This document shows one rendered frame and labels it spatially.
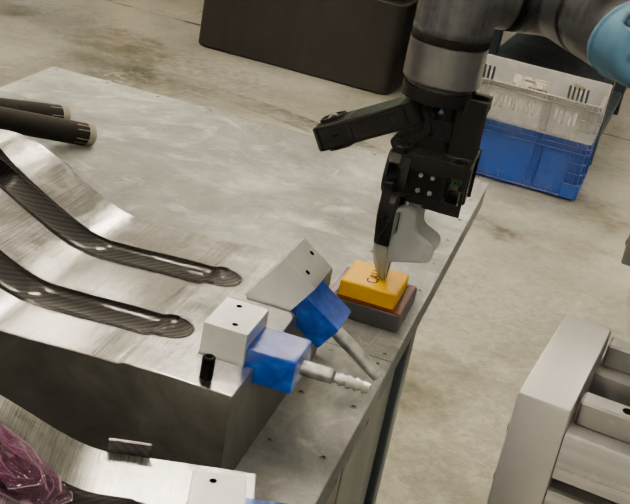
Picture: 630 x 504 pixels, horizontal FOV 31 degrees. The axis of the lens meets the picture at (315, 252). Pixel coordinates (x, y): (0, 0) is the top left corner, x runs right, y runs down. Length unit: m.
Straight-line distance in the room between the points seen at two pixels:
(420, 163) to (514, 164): 3.10
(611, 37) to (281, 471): 0.44
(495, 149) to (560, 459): 3.50
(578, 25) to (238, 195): 0.57
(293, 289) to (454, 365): 1.91
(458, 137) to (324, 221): 0.34
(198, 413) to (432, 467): 1.62
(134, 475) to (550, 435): 0.28
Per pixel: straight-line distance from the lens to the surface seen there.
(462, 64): 1.07
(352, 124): 1.11
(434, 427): 2.58
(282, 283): 0.95
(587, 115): 4.11
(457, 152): 1.10
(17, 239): 1.00
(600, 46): 0.97
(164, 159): 1.51
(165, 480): 0.80
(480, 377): 2.83
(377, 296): 1.16
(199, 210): 1.36
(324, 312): 0.96
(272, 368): 0.86
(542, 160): 4.17
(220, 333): 0.86
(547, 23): 1.07
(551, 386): 0.72
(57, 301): 0.95
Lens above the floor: 1.32
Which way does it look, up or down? 24 degrees down
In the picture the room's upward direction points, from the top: 11 degrees clockwise
